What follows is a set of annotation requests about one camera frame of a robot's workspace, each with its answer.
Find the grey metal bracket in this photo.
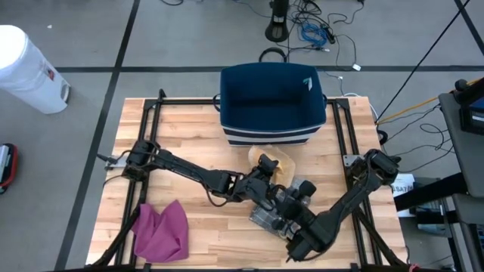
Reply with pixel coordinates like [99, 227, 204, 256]
[104, 155, 129, 170]
[343, 153, 362, 168]

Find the orange checked towel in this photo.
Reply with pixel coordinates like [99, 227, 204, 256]
[247, 144, 297, 189]

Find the blue cable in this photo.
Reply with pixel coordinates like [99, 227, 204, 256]
[300, 22, 329, 48]

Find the black stand base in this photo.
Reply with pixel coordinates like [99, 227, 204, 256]
[265, 0, 290, 43]

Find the magenta towel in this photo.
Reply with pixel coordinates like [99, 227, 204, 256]
[131, 199, 190, 264]

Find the grey checked towel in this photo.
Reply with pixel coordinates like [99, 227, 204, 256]
[248, 176, 306, 240]

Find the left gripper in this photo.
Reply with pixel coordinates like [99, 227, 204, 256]
[234, 153, 281, 204]

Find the red black device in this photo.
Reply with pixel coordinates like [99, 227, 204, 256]
[0, 142, 19, 196]

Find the white trash can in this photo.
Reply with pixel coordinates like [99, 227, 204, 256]
[0, 24, 72, 115]

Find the black electronic device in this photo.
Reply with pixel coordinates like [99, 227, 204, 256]
[453, 79, 484, 135]

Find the black beam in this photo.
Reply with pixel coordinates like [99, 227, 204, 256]
[392, 172, 468, 212]

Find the navy white striped basket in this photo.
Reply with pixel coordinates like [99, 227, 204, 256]
[213, 62, 328, 147]

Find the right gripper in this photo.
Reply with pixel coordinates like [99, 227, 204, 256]
[271, 179, 318, 240]

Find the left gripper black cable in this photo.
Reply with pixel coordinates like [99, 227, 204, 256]
[205, 187, 230, 208]

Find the black metal table frame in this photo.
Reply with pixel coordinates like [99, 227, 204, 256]
[90, 88, 409, 272]

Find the white printed paper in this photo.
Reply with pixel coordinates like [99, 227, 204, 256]
[388, 172, 417, 218]

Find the grey side table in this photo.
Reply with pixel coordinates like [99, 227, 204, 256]
[438, 92, 484, 199]

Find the black coiled cable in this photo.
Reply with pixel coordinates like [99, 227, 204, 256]
[259, 47, 288, 64]

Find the thin black pole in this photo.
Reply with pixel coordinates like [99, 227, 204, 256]
[376, 0, 473, 122]

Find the yellow cable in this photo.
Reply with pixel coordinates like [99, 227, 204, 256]
[377, 77, 483, 125]

